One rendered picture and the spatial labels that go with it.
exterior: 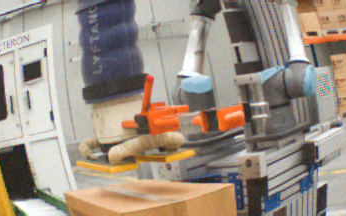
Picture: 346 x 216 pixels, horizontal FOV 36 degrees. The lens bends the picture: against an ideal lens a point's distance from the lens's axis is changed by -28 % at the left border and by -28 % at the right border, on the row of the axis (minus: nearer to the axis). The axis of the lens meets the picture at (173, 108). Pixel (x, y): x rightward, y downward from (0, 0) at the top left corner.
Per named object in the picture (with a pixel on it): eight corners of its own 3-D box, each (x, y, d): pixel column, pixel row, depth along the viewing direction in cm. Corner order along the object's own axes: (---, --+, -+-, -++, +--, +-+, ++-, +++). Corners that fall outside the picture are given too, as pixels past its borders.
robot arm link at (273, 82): (270, 103, 244) (263, 67, 243) (296, 98, 237) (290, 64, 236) (260, 107, 233) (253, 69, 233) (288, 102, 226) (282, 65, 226)
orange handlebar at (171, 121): (86, 130, 240) (84, 121, 240) (158, 115, 254) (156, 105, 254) (229, 127, 158) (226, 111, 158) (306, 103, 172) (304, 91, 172)
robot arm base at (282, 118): (282, 126, 246) (278, 100, 246) (303, 123, 234) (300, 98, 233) (257, 135, 238) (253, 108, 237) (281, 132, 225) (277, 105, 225)
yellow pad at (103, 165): (77, 166, 227) (73, 153, 226) (99, 162, 231) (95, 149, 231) (110, 174, 197) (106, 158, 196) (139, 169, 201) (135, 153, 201)
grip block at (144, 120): (135, 136, 197) (131, 115, 197) (167, 129, 202) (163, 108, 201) (149, 136, 190) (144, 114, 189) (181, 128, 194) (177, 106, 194)
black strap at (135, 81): (75, 102, 222) (73, 90, 222) (132, 88, 233) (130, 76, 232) (96, 98, 202) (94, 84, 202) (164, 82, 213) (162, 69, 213)
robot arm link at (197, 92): (192, 114, 269) (185, 78, 268) (181, 114, 282) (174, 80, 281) (221, 108, 273) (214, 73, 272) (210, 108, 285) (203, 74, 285)
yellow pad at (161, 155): (120, 159, 235) (116, 145, 235) (145, 154, 240) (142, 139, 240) (166, 163, 205) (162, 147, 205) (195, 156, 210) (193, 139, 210)
